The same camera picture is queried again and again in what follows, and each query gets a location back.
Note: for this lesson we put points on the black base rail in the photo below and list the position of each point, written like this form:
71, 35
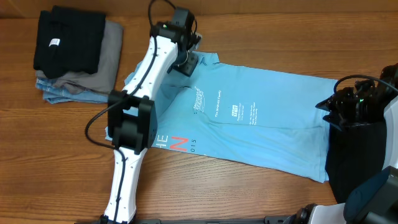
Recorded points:
265, 220

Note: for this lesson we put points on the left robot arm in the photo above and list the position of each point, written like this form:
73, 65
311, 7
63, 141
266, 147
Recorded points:
132, 119

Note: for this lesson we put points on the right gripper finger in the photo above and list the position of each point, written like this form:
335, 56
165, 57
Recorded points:
336, 121
326, 105

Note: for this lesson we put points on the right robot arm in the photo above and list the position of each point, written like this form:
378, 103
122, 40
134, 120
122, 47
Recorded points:
374, 201

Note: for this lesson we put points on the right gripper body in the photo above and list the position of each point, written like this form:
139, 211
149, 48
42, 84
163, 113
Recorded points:
337, 109

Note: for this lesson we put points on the folded grey garment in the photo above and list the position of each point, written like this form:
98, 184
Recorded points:
103, 81

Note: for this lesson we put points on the black garment at right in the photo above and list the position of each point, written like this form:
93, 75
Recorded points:
354, 156

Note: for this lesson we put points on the folded black garment on stack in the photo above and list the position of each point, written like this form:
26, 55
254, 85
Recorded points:
68, 40

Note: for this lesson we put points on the light blue printed t-shirt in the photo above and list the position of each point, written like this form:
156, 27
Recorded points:
258, 117

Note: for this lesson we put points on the folded blue jeans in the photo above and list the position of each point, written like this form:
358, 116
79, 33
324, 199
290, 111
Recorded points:
55, 95

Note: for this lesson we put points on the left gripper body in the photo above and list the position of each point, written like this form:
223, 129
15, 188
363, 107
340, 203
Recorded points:
185, 63

